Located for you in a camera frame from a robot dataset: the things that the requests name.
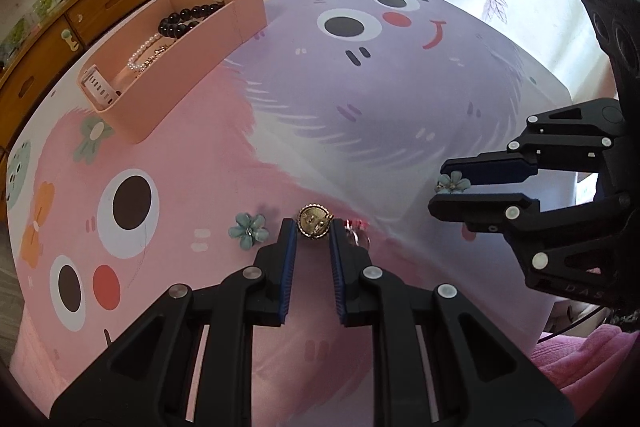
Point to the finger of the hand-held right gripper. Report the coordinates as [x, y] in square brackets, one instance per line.
[480, 209]
[500, 168]

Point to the pink storage tray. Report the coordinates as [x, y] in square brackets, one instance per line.
[165, 97]

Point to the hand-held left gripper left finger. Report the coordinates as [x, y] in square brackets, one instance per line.
[287, 267]

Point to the cartoon printed tablecloth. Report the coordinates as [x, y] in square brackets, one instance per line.
[350, 107]

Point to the wooden desk with drawers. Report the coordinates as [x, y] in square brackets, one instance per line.
[110, 2]

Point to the round gold brooch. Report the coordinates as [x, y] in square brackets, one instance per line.
[312, 222]

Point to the blue flower earring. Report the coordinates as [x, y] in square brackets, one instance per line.
[248, 229]
[452, 182]

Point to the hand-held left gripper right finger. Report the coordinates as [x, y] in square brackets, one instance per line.
[340, 267]

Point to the pink fleece blanket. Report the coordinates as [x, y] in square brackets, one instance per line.
[575, 357]

